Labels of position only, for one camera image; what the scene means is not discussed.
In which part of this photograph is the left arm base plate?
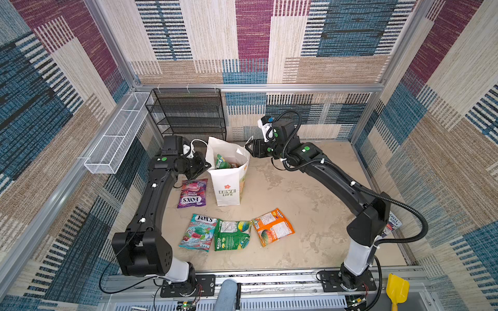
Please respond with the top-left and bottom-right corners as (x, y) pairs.
(160, 274), (216, 298)

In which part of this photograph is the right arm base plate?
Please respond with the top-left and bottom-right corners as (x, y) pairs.
(315, 270), (377, 292)

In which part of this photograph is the white wire mesh basket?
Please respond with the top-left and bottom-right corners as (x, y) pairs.
(84, 92), (150, 174)

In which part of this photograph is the white paper bag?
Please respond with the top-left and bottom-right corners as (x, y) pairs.
(190, 137), (250, 206)

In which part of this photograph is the green-yellow snack bag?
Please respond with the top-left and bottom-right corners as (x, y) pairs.
(215, 154), (239, 169)

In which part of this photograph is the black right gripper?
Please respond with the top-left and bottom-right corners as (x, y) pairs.
(244, 138), (287, 159)

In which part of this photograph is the green snack bag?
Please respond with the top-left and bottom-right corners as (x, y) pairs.
(214, 219), (252, 251)

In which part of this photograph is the grey cylinder at front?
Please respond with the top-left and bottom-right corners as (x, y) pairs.
(213, 279), (238, 311)

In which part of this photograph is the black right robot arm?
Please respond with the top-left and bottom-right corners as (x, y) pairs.
(245, 117), (390, 290)

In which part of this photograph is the orange snack bag centre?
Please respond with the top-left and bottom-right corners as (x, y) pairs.
(252, 208), (295, 247)

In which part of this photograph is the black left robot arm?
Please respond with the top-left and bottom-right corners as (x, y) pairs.
(112, 136), (211, 288)

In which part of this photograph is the teal pink Fox's candy bag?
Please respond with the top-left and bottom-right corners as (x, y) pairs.
(179, 214), (218, 252)

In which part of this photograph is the yellow plastic shovel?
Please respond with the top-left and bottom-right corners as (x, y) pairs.
(386, 273), (410, 311)

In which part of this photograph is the black wire shelf rack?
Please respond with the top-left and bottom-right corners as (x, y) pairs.
(145, 88), (227, 141)

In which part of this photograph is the black corrugated cable hose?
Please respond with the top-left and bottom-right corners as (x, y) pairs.
(270, 110), (429, 311)

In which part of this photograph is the purple Fox's candy bag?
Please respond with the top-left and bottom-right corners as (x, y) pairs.
(177, 179), (208, 209)

